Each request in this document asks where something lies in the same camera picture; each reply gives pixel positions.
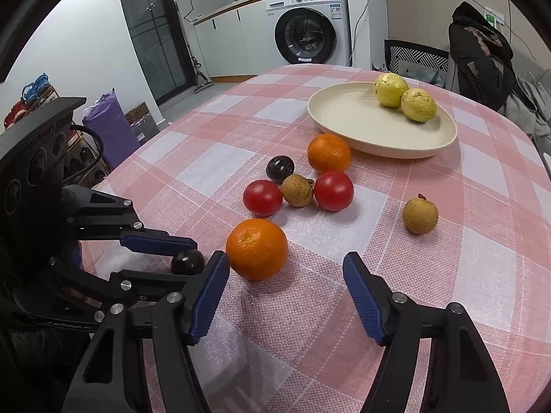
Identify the white counter cabinet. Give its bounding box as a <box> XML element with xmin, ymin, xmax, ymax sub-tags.
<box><xmin>194</xmin><ymin>6</ymin><xmax>276</xmax><ymax>80</ymax></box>

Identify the purple bag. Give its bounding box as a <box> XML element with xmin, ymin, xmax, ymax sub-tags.
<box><xmin>83</xmin><ymin>89</ymin><xmax>141</xmax><ymax>171</ymax></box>

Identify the chair with patterned cushion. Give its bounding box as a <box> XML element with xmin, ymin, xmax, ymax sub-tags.
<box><xmin>384</xmin><ymin>40</ymin><xmax>451</xmax><ymax>92</ymax></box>

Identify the black jacket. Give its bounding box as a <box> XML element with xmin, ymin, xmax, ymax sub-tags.
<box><xmin>448</xmin><ymin>2</ymin><xmax>516</xmax><ymax>111</ymax></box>

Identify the upright mop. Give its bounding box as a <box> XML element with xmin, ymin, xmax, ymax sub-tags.
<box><xmin>174</xmin><ymin>2</ymin><xmax>214</xmax><ymax>94</ymax></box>

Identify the pink checked tablecloth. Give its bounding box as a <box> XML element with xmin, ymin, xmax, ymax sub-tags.
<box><xmin>80</xmin><ymin>64</ymin><xmax>551</xmax><ymax>413</ymax></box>

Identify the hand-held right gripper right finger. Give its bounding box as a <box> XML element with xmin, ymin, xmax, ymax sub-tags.
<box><xmin>342</xmin><ymin>252</ymin><xmax>511</xmax><ymax>413</ymax></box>

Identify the dark glass door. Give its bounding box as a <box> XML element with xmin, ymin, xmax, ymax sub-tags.
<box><xmin>115</xmin><ymin>0</ymin><xmax>194</xmax><ymax>105</ymax></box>

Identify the cream round plate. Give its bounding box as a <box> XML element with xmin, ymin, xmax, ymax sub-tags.
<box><xmin>307</xmin><ymin>82</ymin><xmax>458</xmax><ymax>160</ymax></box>

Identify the red tomato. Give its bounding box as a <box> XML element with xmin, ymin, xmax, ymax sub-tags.
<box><xmin>242</xmin><ymin>179</ymin><xmax>284</xmax><ymax>218</ymax></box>
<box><xmin>313</xmin><ymin>170</ymin><xmax>355</xmax><ymax>212</ymax></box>

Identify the brown longan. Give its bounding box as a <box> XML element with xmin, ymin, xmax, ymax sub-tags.
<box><xmin>281</xmin><ymin>174</ymin><xmax>316</xmax><ymax>208</ymax></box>
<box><xmin>402</xmin><ymin>195</ymin><xmax>439</xmax><ymax>235</ymax></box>

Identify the person's left forearm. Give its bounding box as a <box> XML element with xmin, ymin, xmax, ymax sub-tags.
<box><xmin>0</xmin><ymin>331</ymin><xmax>89</xmax><ymax>413</ymax></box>

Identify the patterned cardboard box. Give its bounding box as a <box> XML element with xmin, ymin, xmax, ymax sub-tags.
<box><xmin>125</xmin><ymin>101</ymin><xmax>163</xmax><ymax>144</ymax></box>

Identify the grey cloth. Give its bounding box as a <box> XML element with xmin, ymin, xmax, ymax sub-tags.
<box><xmin>503</xmin><ymin>52</ymin><xmax>551</xmax><ymax>140</ymax></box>

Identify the orange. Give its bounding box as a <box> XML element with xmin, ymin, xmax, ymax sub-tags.
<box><xmin>307</xmin><ymin>134</ymin><xmax>352</xmax><ymax>174</ymax></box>
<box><xmin>226</xmin><ymin>219</ymin><xmax>289</xmax><ymax>282</ymax></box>

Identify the dark purple plum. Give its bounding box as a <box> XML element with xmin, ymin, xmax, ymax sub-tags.
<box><xmin>266</xmin><ymin>155</ymin><xmax>295</xmax><ymax>184</ymax></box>
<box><xmin>171</xmin><ymin>249</ymin><xmax>206</xmax><ymax>276</ymax></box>

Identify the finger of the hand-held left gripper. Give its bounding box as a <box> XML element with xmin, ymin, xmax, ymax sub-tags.
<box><xmin>62</xmin><ymin>186</ymin><xmax>198</xmax><ymax>257</ymax></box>
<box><xmin>49</xmin><ymin>256</ymin><xmax>191</xmax><ymax>311</ymax></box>

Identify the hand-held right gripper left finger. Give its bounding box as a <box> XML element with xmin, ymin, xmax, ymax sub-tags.
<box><xmin>62</xmin><ymin>250</ymin><xmax>231</xmax><ymax>413</ymax></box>

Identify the shoe rack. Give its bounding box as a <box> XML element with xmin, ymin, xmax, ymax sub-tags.
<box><xmin>3</xmin><ymin>74</ymin><xmax>108</xmax><ymax>187</ymax></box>

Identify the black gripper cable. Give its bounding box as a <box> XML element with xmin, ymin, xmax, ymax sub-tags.
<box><xmin>64</xmin><ymin>124</ymin><xmax>107</xmax><ymax>179</ymax></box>

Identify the yellow guava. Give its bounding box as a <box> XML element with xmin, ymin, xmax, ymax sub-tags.
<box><xmin>401</xmin><ymin>88</ymin><xmax>437</xmax><ymax>122</ymax></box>
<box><xmin>373</xmin><ymin>73</ymin><xmax>409</xmax><ymax>108</ymax></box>

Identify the white washing machine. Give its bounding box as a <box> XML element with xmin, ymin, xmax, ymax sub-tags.
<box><xmin>264</xmin><ymin>0</ymin><xmax>352</xmax><ymax>68</ymax></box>

